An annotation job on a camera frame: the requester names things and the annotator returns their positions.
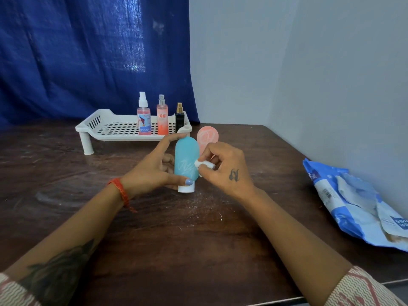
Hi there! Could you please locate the person's left hand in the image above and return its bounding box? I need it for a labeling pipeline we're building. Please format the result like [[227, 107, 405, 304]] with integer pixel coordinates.
[[120, 133, 194, 199]]

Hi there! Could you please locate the person's right hand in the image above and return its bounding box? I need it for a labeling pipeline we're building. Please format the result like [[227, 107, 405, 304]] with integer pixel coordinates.
[[198, 142, 256, 203]]

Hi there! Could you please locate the teal squeeze bottle white cap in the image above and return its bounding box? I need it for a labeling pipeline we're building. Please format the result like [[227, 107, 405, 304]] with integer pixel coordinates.
[[174, 136, 200, 193]]

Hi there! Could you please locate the person's right forearm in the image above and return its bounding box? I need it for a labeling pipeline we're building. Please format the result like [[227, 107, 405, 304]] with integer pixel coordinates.
[[241, 187, 364, 306]]

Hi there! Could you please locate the person's left forearm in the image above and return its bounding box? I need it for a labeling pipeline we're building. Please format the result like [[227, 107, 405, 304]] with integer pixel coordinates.
[[0, 185, 131, 306]]

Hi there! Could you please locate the pink squeeze bottle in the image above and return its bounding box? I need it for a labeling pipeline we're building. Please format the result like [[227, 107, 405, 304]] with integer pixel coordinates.
[[197, 125, 219, 156]]

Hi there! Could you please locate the black perfume bottle gold cap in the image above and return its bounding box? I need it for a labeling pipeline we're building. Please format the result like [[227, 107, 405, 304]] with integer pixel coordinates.
[[175, 102, 185, 133]]

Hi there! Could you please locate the red thread wristband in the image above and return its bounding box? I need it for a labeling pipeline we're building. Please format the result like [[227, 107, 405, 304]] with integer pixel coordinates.
[[107, 178, 137, 214]]

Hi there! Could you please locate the orange spray bottle silver nozzle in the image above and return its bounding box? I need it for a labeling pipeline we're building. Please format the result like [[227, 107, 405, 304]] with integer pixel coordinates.
[[156, 94, 169, 136]]

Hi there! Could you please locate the pink spray bottle white nozzle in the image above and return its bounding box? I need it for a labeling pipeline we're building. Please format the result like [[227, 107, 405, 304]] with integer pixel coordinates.
[[137, 91, 152, 136]]

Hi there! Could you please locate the white perforated plastic tray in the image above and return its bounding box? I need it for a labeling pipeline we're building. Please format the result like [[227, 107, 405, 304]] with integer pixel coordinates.
[[75, 109, 192, 155]]

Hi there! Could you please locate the blue curtain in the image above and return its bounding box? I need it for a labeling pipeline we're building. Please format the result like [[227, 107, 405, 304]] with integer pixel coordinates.
[[0, 0, 200, 128]]

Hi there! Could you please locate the blue wet wipes pack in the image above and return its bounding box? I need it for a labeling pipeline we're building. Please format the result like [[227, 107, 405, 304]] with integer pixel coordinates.
[[302, 158, 408, 253]]

